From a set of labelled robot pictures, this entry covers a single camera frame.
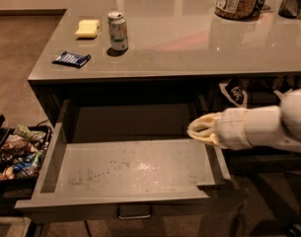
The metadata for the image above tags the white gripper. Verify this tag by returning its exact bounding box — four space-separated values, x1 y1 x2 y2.
188 108 252 150

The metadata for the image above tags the grey drawer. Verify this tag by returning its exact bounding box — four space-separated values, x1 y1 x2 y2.
223 147 301 175
14 98 249 225

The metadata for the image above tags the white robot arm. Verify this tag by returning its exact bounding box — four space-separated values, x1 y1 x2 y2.
188 88 301 153

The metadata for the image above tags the grey counter cabinet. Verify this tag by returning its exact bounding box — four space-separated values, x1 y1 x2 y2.
27 0 301 175

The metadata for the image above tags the large jar of nuts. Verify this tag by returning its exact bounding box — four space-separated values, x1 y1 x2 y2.
215 0 256 20

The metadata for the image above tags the green white soda can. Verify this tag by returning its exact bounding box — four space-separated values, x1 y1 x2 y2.
108 11 128 51

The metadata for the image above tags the blue snack bar wrapper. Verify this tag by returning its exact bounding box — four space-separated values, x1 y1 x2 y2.
52 51 91 68

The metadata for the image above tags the yellow sponge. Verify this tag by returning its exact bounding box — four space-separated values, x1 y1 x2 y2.
75 20 100 39

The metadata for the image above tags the black tray of snacks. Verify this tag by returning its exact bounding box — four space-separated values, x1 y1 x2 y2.
0 125 52 184

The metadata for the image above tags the black floor cable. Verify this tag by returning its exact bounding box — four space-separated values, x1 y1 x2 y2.
84 220 94 237

